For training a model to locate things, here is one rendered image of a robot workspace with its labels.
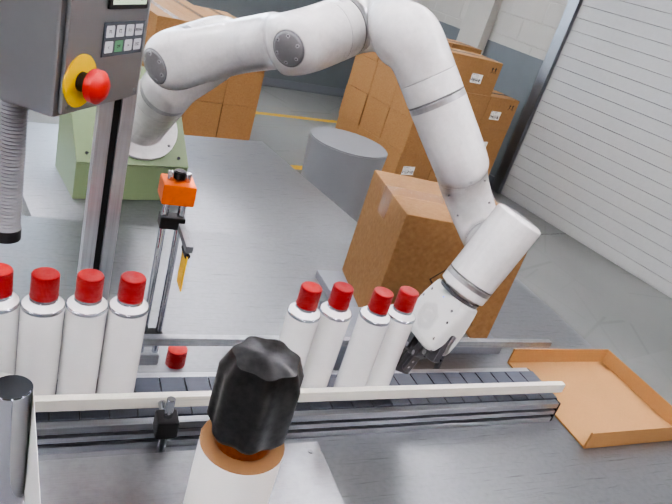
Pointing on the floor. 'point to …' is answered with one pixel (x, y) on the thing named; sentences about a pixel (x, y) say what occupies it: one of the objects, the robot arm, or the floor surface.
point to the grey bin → (342, 166)
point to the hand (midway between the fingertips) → (406, 361)
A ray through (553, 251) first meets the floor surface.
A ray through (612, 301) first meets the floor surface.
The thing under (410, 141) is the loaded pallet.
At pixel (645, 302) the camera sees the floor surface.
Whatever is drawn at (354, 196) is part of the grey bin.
